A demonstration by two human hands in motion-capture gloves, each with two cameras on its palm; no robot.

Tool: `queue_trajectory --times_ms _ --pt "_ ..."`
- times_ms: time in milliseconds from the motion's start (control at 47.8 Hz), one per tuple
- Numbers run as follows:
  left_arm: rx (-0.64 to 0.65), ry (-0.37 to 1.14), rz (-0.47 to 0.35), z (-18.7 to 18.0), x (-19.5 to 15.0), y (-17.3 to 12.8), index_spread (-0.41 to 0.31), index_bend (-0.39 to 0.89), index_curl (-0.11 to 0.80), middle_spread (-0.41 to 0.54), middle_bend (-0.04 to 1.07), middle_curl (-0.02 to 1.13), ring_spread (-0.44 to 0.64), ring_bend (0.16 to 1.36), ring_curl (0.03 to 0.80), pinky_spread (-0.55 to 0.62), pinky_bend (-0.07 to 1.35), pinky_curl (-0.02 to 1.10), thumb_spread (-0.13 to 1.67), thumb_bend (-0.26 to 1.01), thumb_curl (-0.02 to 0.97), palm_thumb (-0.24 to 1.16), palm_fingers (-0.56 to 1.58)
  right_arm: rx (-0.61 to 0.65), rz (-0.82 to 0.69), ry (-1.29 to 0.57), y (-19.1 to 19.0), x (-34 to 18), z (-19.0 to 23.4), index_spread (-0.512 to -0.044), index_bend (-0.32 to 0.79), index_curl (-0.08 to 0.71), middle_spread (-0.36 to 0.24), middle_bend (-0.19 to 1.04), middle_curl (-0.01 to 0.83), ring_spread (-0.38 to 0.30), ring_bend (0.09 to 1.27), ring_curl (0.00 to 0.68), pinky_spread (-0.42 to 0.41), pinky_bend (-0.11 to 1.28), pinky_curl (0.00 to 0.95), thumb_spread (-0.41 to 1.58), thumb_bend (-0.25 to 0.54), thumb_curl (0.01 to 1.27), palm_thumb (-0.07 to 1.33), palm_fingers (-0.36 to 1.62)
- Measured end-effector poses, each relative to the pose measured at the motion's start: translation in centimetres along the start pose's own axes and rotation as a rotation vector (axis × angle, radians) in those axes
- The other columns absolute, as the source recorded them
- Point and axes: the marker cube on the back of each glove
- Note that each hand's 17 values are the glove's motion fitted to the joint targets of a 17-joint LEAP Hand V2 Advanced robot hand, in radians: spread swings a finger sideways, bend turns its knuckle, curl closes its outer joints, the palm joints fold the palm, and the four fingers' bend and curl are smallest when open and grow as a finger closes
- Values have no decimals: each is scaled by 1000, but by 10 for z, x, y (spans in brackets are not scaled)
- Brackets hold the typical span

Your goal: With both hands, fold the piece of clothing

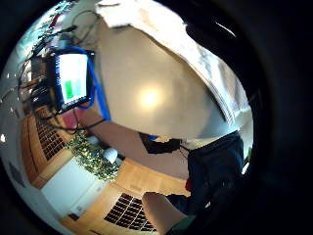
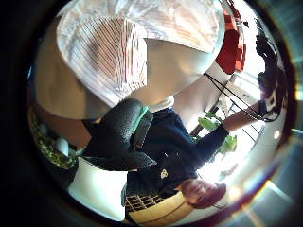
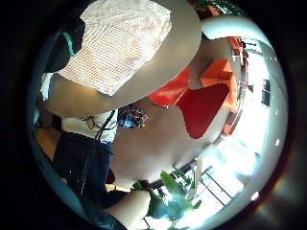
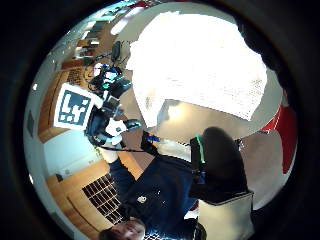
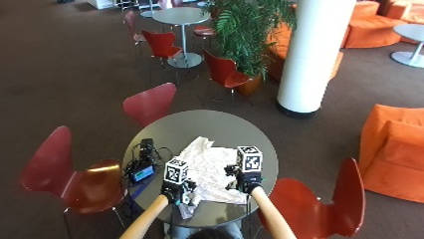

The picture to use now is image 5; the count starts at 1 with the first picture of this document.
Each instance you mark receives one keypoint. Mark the white round pillar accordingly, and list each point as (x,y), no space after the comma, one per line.
(314,53)

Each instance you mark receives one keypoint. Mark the green potted plant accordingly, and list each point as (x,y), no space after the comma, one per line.
(248,33)

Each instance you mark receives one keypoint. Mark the red wooden chair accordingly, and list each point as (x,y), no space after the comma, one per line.
(318,205)
(160,43)
(80,182)
(132,25)
(223,71)
(151,103)
(204,31)

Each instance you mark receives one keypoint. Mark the grey round pedestal table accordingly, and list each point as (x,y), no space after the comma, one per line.
(183,16)
(413,33)

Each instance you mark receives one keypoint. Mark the person's left hand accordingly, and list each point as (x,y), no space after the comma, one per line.
(177,192)

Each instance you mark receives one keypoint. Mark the orange bench sofa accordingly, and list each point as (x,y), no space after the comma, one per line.
(278,49)

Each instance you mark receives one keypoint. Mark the orange armchair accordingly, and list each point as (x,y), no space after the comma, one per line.
(393,152)

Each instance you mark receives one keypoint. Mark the brown plant pot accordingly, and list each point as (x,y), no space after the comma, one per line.
(249,85)

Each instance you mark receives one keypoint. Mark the orange round sofa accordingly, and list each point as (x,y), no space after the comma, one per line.
(371,30)

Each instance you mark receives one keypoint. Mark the black camera device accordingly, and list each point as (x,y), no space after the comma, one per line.
(147,149)

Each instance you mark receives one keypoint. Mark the black device with blue screen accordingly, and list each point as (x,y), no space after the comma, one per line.
(143,173)

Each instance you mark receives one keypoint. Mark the person's right hand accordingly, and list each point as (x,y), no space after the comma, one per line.
(249,181)

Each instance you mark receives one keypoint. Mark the white marker cube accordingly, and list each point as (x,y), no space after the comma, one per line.
(177,171)
(251,159)

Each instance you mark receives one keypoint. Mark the the person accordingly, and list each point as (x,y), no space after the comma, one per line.
(177,231)

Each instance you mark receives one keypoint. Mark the white cloth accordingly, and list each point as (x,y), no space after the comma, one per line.
(212,169)

